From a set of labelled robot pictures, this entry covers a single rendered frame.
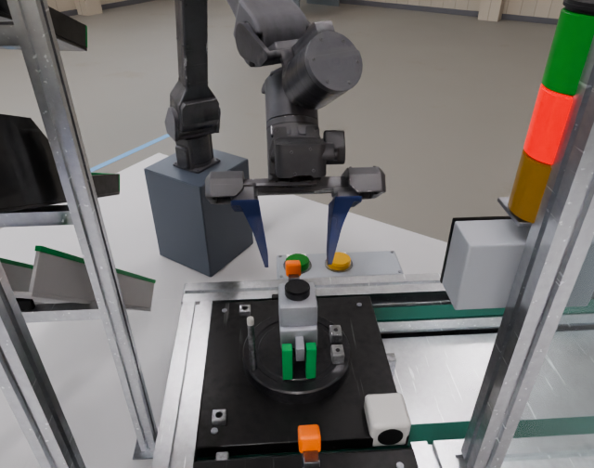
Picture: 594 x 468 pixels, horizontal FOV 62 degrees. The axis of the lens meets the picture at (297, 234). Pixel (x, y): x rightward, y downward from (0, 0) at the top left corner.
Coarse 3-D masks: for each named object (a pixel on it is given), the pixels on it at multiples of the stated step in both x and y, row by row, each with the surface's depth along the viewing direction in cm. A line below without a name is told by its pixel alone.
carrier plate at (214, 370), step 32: (224, 320) 71; (256, 320) 71; (352, 320) 71; (224, 352) 66; (352, 352) 66; (384, 352) 66; (224, 384) 61; (352, 384) 61; (384, 384) 61; (256, 416) 58; (288, 416) 58; (320, 416) 58; (352, 416) 58; (224, 448) 55; (256, 448) 55; (288, 448) 55
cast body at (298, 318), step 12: (288, 288) 57; (300, 288) 57; (312, 288) 59; (288, 300) 57; (300, 300) 57; (312, 300) 57; (288, 312) 56; (300, 312) 57; (312, 312) 57; (288, 324) 57; (300, 324) 58; (312, 324) 58; (288, 336) 58; (300, 336) 58; (312, 336) 58; (300, 348) 56; (300, 360) 57
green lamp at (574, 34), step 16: (560, 16) 32; (576, 16) 31; (592, 16) 30; (560, 32) 32; (576, 32) 31; (592, 32) 30; (560, 48) 32; (576, 48) 31; (560, 64) 33; (576, 64) 32; (544, 80) 34; (560, 80) 33; (576, 80) 32
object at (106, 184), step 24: (0, 120) 37; (24, 120) 40; (0, 144) 37; (24, 144) 40; (48, 144) 43; (0, 168) 37; (24, 168) 40; (48, 168) 43; (0, 192) 37; (24, 192) 40; (48, 192) 43
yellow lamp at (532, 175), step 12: (528, 156) 37; (528, 168) 37; (540, 168) 36; (516, 180) 39; (528, 180) 37; (540, 180) 36; (516, 192) 39; (528, 192) 37; (540, 192) 37; (516, 204) 39; (528, 204) 38; (528, 216) 38
